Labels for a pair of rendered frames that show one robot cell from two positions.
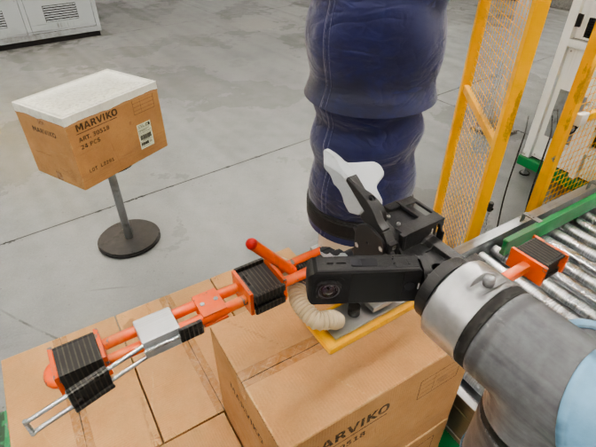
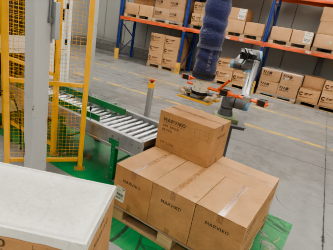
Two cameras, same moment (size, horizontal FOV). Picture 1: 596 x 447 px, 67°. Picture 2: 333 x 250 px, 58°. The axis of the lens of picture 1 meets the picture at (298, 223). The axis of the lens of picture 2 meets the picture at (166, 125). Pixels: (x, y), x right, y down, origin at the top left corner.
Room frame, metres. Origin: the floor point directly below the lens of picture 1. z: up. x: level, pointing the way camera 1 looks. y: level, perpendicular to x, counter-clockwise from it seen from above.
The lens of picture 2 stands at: (2.41, 2.28, 1.80)
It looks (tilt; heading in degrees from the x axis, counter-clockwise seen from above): 19 degrees down; 241
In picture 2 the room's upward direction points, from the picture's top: 10 degrees clockwise
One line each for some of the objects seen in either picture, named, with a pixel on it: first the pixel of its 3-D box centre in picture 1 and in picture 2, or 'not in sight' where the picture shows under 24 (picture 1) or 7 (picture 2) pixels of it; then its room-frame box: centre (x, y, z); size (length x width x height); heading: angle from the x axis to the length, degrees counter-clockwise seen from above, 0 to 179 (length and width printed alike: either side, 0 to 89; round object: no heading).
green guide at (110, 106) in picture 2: not in sight; (83, 94); (1.55, -1.86, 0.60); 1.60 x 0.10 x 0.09; 122
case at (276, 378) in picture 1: (338, 375); (192, 133); (0.79, -0.12, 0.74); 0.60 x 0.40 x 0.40; 121
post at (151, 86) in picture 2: not in sight; (146, 119); (0.85, -1.18, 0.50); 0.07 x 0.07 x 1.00; 32
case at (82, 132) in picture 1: (97, 125); (32, 234); (2.35, 1.12, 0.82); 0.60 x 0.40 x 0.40; 149
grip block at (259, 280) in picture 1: (259, 285); (225, 92); (0.67, 0.08, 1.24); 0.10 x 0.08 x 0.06; 33
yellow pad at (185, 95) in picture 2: not in sight; (194, 97); (0.88, -0.08, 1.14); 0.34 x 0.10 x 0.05; 123
